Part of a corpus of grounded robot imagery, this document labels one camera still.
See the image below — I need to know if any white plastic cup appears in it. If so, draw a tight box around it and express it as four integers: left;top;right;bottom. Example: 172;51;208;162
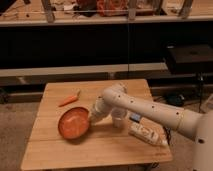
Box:
111;108;127;128

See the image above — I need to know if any white packaged bottle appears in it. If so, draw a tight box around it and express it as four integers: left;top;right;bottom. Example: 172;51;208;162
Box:
129;122;168;146

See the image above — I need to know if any black equipment case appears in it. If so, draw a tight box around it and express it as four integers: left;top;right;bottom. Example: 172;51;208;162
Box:
165;44;213;74

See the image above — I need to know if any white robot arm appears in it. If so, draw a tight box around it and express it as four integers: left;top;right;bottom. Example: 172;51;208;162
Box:
90;83;213;171

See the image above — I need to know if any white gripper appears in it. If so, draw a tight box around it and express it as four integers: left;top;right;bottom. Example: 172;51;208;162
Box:
89;97;112;125

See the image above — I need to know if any wooden table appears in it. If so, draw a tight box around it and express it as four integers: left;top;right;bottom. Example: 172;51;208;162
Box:
21;80;172;171

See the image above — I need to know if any orange toy carrot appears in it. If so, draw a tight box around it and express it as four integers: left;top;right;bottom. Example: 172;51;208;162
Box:
58;90;81;107

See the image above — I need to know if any orange clutter on shelf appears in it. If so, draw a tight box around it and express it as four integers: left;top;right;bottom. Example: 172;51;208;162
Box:
96;0;127;16

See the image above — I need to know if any orange ceramic bowl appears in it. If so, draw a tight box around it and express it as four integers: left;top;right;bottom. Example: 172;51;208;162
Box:
58;107;89;140

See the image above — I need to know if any small blue object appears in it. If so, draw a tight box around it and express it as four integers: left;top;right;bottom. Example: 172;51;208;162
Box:
129;113;142;122

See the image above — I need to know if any long shelf bench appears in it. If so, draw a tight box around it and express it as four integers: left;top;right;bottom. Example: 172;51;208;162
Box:
0;0;213;27

